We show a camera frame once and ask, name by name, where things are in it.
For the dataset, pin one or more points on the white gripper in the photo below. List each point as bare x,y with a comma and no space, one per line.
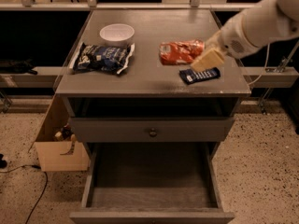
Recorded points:
231,38

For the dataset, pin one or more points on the crushed red coke can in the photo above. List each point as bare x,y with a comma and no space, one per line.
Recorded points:
180,52

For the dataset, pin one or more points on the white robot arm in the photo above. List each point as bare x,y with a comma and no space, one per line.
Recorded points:
250,30

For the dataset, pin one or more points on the grey wooden drawer cabinet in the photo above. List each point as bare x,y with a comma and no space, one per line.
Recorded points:
147,89

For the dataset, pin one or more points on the round brass drawer knob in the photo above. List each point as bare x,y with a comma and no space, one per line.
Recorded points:
152,133

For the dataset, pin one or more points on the closed grey upper drawer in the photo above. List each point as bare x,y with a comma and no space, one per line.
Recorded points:
96,130

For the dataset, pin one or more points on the open grey lower drawer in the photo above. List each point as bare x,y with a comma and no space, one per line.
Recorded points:
162,183

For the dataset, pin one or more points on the dark blue snack bar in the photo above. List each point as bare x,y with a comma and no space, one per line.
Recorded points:
189,76

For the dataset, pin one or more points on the white bowl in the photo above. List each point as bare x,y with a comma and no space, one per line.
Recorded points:
117,35

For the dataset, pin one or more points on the blue white chip bag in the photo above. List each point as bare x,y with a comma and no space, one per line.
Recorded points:
107,59

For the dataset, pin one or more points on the cardboard box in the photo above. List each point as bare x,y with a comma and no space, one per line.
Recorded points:
56,150

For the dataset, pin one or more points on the black object on left shelf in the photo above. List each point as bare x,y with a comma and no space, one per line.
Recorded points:
17,67

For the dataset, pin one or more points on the metal rail frame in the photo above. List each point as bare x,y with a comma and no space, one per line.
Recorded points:
46,6

